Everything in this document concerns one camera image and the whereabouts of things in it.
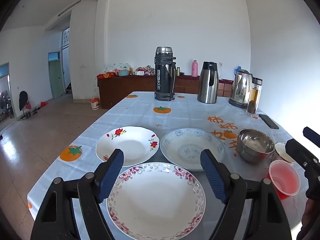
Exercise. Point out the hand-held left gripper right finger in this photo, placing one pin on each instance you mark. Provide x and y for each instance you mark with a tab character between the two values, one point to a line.
212	177

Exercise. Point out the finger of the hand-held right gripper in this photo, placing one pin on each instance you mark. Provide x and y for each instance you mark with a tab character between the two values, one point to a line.
311	133
298	150

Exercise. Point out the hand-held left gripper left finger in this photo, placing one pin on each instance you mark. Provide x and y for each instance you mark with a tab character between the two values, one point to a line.
111	177

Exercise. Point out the white enamel bowl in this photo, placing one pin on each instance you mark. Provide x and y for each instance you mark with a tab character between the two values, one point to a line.
281	151

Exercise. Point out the white plate with red flowers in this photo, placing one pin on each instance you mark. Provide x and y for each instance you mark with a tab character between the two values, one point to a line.
125	142

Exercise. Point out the blue patterned plate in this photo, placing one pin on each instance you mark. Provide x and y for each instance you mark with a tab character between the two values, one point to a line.
185	146

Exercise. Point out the stainless steel bowl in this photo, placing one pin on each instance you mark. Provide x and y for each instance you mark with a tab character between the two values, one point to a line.
252	152

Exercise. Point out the white plate with pink flowers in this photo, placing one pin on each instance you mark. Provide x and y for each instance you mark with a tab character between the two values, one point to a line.
155	200

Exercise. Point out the person's right hand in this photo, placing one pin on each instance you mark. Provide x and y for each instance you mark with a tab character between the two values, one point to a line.
310	217

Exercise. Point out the black smartphone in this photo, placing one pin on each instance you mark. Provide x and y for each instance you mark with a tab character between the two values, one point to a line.
268	121

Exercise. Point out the glass tea bottle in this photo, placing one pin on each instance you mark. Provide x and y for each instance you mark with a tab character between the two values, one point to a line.
253	97

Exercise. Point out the persimmon print tablecloth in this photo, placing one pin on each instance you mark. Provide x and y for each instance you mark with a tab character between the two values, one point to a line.
140	113

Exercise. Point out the white bucket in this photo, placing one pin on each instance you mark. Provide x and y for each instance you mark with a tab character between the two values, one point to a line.
95	104

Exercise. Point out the stainless steel electric kettle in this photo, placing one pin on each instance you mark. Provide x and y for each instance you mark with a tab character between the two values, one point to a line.
240	90

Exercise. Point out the dark red wooden sideboard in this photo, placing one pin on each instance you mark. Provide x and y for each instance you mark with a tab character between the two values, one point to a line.
117	88

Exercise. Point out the stainless steel thermal carafe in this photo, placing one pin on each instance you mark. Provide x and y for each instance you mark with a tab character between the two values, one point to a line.
206	87

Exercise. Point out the blue container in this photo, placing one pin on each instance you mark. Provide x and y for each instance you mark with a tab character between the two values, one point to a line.
238	69

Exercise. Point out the red bag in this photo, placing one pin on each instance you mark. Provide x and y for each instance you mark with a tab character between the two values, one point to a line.
44	104

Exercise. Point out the orange cardboard box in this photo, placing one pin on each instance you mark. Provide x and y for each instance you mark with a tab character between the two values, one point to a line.
106	75

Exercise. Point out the teal basin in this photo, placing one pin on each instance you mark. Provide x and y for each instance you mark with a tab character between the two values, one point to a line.
123	73

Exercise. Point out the pink thermos bottle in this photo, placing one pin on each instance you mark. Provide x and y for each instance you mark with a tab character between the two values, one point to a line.
194	68

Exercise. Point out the white mesh food cover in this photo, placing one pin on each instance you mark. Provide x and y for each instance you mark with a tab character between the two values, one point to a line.
116	67

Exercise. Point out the black thermos flask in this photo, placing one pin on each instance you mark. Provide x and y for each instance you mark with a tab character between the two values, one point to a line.
163	77

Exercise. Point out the small green can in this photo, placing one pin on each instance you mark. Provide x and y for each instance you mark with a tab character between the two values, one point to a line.
178	71

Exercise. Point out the red floral cloth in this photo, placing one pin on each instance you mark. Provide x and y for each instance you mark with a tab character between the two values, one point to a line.
146	70

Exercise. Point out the green door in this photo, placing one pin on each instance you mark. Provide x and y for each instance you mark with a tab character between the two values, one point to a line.
56	77

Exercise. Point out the black jacket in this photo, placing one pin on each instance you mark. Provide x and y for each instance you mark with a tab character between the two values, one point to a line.
23	100

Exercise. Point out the fluorescent light tube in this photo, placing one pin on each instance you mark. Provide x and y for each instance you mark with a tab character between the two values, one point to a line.
69	8

